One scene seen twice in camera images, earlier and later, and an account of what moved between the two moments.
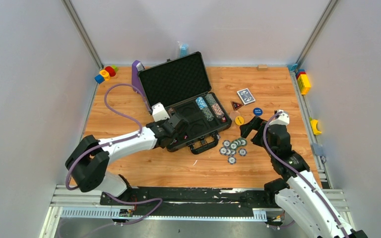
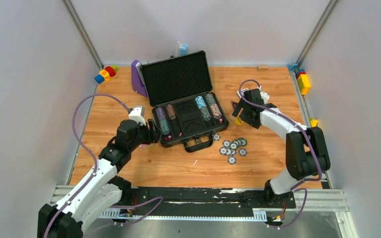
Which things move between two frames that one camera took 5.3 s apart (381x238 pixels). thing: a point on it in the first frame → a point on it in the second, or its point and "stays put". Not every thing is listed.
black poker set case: x=181 y=84 stays put
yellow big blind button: x=239 y=120 stays put
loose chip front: x=231 y=160 stays put
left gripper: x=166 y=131 → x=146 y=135
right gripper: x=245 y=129 → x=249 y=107
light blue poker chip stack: x=201 y=103 stays put
